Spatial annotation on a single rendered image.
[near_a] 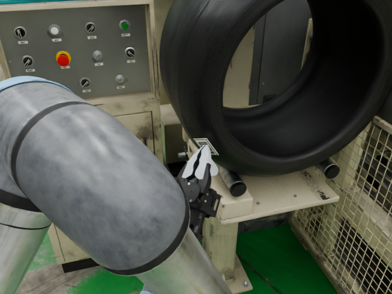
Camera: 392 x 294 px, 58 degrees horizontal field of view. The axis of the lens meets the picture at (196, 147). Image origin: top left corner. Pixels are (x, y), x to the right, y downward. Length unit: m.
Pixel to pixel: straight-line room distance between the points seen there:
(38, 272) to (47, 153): 1.74
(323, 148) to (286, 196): 0.21
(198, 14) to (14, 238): 0.52
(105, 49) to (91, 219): 1.11
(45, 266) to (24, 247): 1.62
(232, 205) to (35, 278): 1.31
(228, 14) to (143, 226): 0.49
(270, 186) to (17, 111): 0.85
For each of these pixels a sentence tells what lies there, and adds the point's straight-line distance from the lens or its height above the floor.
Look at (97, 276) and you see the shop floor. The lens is 1.94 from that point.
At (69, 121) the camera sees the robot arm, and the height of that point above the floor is 1.33.
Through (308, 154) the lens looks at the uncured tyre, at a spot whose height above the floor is 0.98.
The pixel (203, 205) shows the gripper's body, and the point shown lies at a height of 0.97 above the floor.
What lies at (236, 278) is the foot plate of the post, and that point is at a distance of 1.87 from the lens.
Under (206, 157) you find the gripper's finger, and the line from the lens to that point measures 0.80.
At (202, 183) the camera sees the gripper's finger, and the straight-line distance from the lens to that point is 0.77.
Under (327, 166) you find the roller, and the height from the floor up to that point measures 0.92.
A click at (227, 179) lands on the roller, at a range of 0.95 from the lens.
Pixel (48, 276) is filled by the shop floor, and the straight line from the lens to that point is 2.02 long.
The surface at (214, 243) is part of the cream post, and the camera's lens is 1.62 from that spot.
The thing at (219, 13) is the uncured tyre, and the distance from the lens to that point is 0.73.
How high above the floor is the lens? 1.48
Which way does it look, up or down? 32 degrees down
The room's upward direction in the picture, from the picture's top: straight up
